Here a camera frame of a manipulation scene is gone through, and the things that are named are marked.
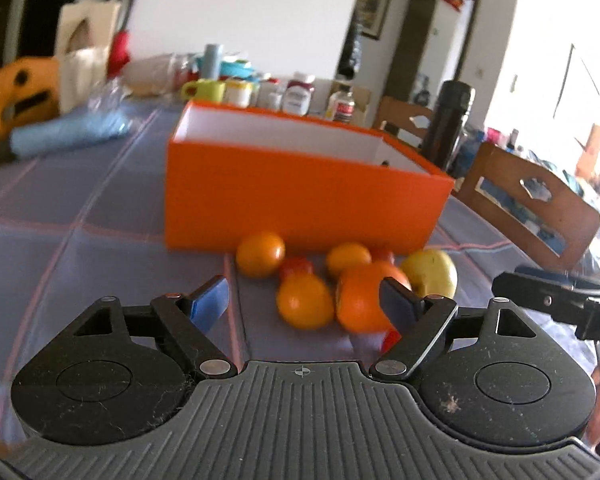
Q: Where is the white pill bottle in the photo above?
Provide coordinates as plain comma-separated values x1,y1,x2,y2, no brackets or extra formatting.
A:
280,72,315,117

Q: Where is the framed picture right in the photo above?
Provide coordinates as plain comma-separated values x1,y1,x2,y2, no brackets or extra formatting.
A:
356,0,391,40

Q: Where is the wooden chair right near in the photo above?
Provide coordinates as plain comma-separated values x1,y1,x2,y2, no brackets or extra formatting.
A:
454,143,600,271

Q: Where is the white paper bag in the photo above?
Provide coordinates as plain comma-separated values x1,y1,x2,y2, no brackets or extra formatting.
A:
54,1,121,115

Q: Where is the small orange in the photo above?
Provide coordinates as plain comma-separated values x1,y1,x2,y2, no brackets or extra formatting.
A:
276,274,335,330
325,242,372,280
235,232,286,280

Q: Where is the red tomato oblong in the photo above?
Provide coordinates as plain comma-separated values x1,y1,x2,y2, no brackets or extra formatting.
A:
370,247,396,266

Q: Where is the wooden chair right far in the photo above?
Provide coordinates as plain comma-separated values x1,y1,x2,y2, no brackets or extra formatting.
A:
373,96,434,148

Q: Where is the small orange front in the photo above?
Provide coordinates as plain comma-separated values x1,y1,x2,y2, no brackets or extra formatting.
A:
276,274,335,330

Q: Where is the small orange middle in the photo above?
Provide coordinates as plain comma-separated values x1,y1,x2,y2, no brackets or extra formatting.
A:
325,242,372,280

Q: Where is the yellow green mug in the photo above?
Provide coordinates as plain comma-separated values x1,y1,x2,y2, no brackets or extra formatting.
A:
181,79,225,104

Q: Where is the black thermos bottle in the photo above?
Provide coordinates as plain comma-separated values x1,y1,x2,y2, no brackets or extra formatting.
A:
420,80,475,171

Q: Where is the large orange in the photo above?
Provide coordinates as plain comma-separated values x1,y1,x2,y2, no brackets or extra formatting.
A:
336,261,412,334

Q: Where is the small orange left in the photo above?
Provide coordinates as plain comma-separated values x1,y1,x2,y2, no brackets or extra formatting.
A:
235,232,286,280

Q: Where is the orange cardboard box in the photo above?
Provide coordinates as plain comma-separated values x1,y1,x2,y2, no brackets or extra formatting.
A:
164,102,454,255

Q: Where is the cardboard box background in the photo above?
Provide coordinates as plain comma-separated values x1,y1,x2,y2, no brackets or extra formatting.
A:
310,79,370,128

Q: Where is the plaid blue tablecloth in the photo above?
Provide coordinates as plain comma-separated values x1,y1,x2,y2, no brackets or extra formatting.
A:
0,94,600,449

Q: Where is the red tomato round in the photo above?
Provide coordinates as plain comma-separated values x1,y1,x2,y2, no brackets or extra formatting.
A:
278,257,314,282

